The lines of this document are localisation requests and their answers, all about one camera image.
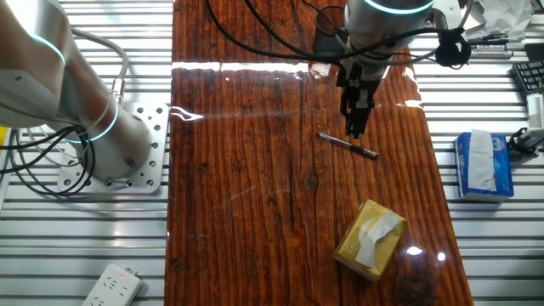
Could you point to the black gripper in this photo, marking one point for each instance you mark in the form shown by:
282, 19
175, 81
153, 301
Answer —
359, 76

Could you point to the clear black gel pen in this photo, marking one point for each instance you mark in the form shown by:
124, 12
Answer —
348, 145

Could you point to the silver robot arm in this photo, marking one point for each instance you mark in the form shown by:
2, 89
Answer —
115, 140

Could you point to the black mesh pen holder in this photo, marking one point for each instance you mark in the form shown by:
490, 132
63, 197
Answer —
325, 46

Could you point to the grey marker pen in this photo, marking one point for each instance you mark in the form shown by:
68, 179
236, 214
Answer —
493, 54

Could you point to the thin black pen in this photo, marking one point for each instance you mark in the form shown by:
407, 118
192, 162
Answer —
489, 41

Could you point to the gold tissue pack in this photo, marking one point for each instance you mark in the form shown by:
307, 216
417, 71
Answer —
353, 242

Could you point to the blue tissue pack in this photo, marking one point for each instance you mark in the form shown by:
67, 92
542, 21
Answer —
503, 170

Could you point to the white crumpled plastic bag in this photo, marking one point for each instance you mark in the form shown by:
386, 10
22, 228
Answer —
501, 17

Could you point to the black keyboard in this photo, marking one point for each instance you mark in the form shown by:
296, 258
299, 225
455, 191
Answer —
529, 76

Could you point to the small grey box device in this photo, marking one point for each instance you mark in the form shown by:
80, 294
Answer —
536, 111

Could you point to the black flat device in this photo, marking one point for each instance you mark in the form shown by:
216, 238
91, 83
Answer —
534, 52

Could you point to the white power strip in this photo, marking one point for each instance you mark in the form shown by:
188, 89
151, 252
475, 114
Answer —
112, 287

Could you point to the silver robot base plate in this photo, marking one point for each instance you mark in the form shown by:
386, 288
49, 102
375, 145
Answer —
157, 127

